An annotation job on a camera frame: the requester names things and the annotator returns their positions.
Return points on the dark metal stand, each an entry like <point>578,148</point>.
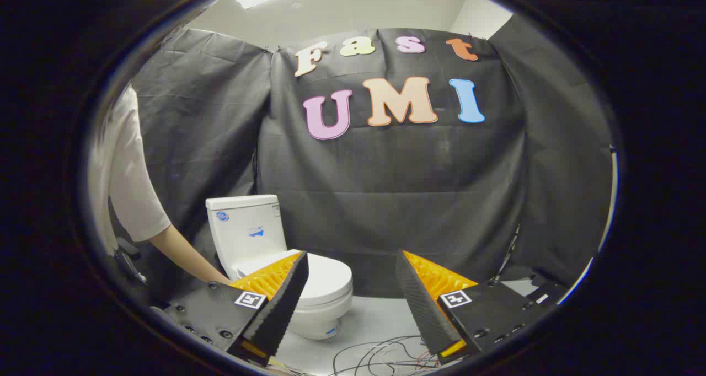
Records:
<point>129,260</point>

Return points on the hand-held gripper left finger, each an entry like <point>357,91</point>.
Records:
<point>284,304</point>

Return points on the white toilet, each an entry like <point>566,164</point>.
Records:
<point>237,249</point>

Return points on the black box with white label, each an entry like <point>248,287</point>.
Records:
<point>549,293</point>

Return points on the person's white shirt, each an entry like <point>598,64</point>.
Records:
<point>129,188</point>

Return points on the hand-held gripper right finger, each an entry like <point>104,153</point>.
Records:
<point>422,304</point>

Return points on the white toilet lid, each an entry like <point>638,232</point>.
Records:
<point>328,277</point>

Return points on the black backdrop cloth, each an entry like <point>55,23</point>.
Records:
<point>386,172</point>

